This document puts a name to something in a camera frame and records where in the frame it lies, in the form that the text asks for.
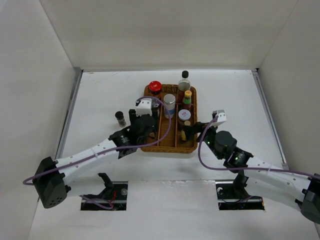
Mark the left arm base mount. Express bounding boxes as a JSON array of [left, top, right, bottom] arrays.
[[80, 173, 129, 211]]

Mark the red lid chili sauce jar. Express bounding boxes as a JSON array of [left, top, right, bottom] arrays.
[[148, 80, 162, 97]]

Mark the green label chili sauce bottle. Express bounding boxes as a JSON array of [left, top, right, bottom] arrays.
[[180, 90, 192, 111]]

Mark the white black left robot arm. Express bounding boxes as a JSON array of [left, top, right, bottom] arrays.
[[32, 109, 158, 209]]

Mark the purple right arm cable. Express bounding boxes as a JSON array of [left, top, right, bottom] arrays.
[[198, 118, 320, 203]]

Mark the tall dark soy sauce bottle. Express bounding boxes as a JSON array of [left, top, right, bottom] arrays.
[[177, 70, 191, 103]]

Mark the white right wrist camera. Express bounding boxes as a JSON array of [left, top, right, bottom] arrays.
[[211, 109, 227, 127]]

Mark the white lid red label jar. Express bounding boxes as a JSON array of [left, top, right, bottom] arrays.
[[177, 109, 191, 126]]

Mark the silver lid white pepper jar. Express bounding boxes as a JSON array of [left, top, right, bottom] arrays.
[[163, 93, 176, 119]]

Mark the clear salt grinder black top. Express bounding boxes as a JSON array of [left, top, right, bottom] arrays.
[[151, 99, 160, 118]]

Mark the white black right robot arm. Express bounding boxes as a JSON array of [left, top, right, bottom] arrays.
[[182, 120, 320, 224]]

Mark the brown wicker divided basket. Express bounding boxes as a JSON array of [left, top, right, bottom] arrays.
[[141, 84, 198, 154]]

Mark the small black pepper grinder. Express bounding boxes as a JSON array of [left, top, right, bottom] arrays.
[[115, 111, 127, 128]]

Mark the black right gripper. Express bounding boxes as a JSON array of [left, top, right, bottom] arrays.
[[182, 121, 224, 160]]

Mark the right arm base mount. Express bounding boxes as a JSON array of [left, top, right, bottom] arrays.
[[215, 175, 265, 211]]

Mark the yellow label sesame oil bottle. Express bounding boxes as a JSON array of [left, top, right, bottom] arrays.
[[180, 120, 191, 142]]

